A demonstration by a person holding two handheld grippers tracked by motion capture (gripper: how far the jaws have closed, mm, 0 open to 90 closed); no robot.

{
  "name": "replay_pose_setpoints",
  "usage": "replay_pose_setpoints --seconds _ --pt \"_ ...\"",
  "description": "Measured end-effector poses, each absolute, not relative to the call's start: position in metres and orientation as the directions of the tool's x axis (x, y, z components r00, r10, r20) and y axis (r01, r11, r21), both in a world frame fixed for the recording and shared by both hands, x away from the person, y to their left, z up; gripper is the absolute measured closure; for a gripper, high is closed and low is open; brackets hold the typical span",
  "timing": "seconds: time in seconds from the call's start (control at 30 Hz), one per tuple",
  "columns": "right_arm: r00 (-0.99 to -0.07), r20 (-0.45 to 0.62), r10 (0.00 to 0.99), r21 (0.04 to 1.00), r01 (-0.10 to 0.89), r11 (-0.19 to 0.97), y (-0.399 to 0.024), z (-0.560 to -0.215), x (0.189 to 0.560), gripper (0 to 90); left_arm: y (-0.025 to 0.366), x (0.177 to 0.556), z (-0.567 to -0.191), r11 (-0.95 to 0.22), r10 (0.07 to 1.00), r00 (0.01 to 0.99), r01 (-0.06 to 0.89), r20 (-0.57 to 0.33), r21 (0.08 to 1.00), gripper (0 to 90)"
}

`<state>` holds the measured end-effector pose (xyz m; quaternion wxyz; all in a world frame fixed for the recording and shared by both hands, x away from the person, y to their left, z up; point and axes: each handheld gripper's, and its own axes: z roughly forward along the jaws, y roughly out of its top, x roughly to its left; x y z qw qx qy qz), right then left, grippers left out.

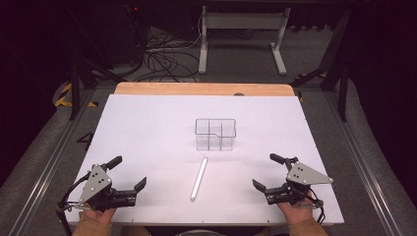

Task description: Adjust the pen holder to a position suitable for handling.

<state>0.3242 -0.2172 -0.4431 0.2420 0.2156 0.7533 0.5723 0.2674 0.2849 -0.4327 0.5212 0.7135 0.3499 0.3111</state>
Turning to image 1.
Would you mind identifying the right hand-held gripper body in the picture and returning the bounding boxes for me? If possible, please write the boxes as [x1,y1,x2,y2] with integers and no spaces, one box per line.
[264,162,335,207]

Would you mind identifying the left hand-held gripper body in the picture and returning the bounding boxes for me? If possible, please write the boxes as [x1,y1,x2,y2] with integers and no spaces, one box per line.
[78,163,137,212]

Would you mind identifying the white pen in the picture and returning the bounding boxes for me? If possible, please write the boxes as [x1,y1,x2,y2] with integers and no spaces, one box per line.
[190,156,209,202]

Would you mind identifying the clear plastic divided container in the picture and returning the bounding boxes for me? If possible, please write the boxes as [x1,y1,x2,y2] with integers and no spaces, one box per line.
[194,118,238,152]

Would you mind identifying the person's left hand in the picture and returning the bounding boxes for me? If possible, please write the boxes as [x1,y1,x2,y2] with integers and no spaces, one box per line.
[79,206,118,226]

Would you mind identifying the person's right hand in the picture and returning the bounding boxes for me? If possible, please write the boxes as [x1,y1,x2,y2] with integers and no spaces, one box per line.
[276,200,315,226]

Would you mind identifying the white board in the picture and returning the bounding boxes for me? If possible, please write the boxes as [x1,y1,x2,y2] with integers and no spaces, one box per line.
[64,93,345,227]

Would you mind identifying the yellow and black floor tape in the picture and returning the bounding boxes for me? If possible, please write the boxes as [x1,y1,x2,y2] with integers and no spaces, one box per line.
[53,82,99,108]

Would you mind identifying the black metal stand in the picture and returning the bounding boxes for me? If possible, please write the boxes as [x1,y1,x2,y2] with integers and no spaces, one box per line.
[62,3,128,122]
[289,9,351,123]

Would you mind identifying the wooden table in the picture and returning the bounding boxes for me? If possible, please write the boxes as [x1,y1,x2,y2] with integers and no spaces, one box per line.
[113,82,296,97]

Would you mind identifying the dark cabinet with red light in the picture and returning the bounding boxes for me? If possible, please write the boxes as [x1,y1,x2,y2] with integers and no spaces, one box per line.
[94,2,150,68]

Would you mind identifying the white metal stand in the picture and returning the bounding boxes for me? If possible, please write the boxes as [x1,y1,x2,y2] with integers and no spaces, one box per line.
[198,5,292,76]

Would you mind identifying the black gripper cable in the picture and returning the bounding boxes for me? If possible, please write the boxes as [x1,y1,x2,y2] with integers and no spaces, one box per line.
[56,171,92,211]
[299,187,327,226]

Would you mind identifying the metal floor rail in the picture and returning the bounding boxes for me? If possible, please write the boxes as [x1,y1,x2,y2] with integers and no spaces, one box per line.
[6,88,96,236]
[324,91,405,236]

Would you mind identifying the bundle of black cables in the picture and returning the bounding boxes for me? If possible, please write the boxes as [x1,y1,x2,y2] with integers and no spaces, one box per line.
[132,28,202,84]

